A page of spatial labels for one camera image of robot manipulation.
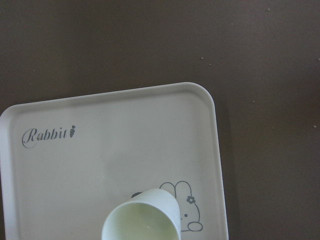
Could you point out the cream yellow cup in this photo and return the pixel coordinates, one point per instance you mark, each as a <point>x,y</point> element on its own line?
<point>151,215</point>

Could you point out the cream rabbit tray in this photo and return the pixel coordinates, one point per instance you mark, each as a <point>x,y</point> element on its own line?
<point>66,163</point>

